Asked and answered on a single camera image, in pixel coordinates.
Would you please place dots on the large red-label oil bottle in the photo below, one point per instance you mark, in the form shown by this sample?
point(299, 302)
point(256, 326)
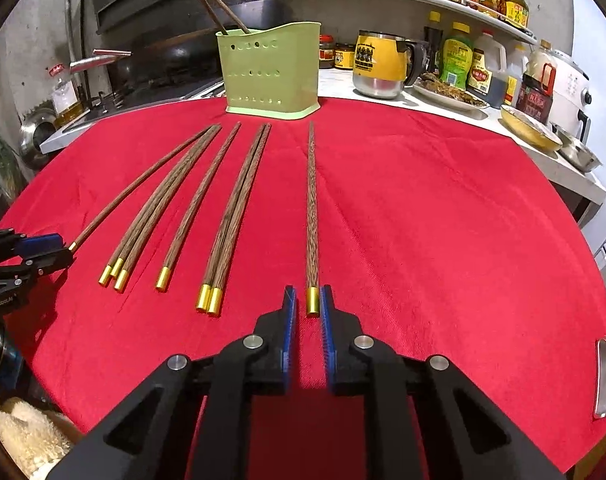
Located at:
point(535, 90)

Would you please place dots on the yellow steel mug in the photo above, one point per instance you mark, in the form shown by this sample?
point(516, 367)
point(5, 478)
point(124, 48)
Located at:
point(378, 65)

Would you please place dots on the pale plastic jug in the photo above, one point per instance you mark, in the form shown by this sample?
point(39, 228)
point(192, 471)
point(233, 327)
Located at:
point(515, 75)

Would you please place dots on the white rice cooker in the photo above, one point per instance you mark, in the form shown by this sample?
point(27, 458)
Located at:
point(570, 90)

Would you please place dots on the white refrigerator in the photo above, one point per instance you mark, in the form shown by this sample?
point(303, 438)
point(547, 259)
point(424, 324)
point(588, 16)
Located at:
point(605, 110)

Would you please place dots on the black wok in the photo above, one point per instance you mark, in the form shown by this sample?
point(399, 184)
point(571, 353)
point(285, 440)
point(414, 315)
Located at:
point(183, 52)

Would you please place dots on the row of wooden chopsticks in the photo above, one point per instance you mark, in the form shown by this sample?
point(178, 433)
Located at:
point(163, 278)

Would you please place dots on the gold-capped wooden chopstick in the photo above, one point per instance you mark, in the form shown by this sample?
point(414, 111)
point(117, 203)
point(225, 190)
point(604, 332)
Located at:
point(83, 239)
point(205, 5)
point(312, 302)
point(223, 7)

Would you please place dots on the plate with food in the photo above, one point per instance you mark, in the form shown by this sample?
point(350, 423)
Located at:
point(450, 94)

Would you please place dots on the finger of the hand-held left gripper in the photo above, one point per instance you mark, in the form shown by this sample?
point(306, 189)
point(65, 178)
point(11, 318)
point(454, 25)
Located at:
point(48, 261)
point(38, 244)

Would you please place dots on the green squeeze bottle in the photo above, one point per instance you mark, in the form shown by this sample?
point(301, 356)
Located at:
point(455, 60)

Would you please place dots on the steel bowl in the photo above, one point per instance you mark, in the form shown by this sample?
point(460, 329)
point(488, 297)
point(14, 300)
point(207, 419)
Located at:
point(578, 152)

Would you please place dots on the white fluffy cloth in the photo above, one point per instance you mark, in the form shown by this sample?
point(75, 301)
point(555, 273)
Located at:
point(23, 435)

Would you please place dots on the green utensil holder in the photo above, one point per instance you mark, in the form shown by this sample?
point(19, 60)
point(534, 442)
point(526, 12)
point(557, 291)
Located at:
point(268, 75)

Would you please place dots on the steel pan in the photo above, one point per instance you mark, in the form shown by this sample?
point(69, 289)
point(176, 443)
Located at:
point(38, 135)

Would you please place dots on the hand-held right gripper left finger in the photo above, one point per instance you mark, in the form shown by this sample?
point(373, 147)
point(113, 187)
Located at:
point(290, 340)

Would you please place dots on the dark yellow-capped sauce bottle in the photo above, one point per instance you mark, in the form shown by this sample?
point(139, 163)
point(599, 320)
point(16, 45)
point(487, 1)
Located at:
point(433, 40)

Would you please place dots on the clear cooking oil bottle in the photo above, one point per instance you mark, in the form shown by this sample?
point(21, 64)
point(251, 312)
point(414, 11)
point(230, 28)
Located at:
point(65, 97)

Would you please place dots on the dark liquid plastic jug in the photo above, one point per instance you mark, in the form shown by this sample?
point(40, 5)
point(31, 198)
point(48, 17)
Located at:
point(485, 75)

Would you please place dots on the black stove top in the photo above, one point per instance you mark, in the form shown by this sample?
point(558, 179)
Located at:
point(148, 95)

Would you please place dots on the red tablecloth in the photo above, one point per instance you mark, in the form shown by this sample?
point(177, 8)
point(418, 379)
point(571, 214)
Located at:
point(433, 240)

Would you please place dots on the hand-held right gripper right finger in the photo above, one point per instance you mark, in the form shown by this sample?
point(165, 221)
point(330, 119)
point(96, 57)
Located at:
point(329, 350)

